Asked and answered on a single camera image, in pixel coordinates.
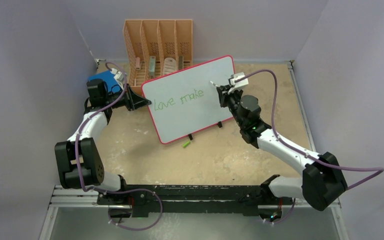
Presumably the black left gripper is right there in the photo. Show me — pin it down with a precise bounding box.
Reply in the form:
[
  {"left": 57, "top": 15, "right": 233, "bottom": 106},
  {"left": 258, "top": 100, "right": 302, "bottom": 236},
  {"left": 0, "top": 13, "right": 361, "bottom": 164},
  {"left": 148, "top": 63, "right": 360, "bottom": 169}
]
[{"left": 104, "top": 84, "right": 151, "bottom": 112}]

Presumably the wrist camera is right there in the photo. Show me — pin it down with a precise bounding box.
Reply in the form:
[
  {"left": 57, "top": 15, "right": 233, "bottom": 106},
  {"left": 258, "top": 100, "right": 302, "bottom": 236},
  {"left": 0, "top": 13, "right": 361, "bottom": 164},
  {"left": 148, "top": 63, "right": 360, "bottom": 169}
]
[
  {"left": 227, "top": 72, "right": 249, "bottom": 94},
  {"left": 110, "top": 68, "right": 124, "bottom": 86}
]

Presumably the green marker cap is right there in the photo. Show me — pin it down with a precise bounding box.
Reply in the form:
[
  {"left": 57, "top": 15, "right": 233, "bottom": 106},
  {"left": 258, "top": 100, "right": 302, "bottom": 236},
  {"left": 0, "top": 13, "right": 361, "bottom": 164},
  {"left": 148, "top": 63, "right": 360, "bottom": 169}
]
[{"left": 182, "top": 140, "right": 191, "bottom": 148}]

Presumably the pink-framed whiteboard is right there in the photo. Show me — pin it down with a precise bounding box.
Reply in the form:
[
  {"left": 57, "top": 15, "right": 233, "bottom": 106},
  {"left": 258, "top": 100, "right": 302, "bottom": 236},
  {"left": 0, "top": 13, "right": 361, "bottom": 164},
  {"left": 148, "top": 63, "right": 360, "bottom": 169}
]
[{"left": 141, "top": 55, "right": 235, "bottom": 144}]

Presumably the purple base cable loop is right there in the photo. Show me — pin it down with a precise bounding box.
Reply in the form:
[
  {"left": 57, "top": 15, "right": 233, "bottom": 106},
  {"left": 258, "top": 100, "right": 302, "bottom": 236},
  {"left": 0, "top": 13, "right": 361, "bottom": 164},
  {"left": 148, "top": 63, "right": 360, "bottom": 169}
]
[{"left": 107, "top": 188, "right": 164, "bottom": 232}]

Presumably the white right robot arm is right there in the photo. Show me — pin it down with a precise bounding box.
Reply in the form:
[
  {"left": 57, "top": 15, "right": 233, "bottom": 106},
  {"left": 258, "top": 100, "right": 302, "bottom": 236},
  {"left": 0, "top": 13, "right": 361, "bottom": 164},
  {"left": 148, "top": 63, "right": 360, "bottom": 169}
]
[{"left": 216, "top": 85, "right": 348, "bottom": 211}]

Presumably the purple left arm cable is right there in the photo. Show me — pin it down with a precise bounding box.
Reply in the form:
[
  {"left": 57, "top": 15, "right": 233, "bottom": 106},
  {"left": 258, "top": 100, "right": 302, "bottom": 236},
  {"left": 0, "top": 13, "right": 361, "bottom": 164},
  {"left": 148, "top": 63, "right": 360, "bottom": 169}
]
[{"left": 74, "top": 61, "right": 163, "bottom": 193}]

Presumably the orange plastic file organizer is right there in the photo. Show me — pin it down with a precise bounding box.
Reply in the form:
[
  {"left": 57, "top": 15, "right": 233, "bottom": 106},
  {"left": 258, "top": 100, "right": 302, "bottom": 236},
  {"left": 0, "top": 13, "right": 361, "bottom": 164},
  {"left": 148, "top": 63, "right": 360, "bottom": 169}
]
[{"left": 123, "top": 19, "right": 194, "bottom": 91}]

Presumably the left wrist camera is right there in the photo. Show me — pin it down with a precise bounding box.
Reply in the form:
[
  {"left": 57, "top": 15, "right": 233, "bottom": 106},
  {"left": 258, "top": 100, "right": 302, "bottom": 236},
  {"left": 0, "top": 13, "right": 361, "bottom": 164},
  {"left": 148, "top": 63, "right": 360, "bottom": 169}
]
[{"left": 110, "top": 68, "right": 124, "bottom": 86}]

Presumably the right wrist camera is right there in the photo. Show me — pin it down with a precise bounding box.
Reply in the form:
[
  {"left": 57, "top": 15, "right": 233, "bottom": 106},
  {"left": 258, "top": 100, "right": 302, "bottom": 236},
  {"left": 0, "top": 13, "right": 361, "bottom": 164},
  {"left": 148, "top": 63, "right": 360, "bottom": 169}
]
[{"left": 227, "top": 72, "right": 249, "bottom": 94}]

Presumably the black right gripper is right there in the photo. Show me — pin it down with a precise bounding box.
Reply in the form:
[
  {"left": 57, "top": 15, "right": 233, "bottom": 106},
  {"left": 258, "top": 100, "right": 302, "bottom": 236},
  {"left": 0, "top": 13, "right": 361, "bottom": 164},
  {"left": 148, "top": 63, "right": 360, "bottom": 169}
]
[{"left": 217, "top": 85, "right": 246, "bottom": 128}]

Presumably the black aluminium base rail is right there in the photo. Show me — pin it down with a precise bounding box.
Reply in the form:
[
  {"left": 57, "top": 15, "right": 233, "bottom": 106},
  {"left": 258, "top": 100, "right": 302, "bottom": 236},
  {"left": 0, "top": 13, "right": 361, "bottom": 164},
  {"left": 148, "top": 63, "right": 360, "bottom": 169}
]
[{"left": 47, "top": 183, "right": 342, "bottom": 220}]

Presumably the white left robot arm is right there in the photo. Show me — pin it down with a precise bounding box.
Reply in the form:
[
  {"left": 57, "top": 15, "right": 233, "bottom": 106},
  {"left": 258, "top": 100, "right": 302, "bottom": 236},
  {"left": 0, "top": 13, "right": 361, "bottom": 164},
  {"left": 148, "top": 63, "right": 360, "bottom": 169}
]
[{"left": 54, "top": 78, "right": 152, "bottom": 205}]

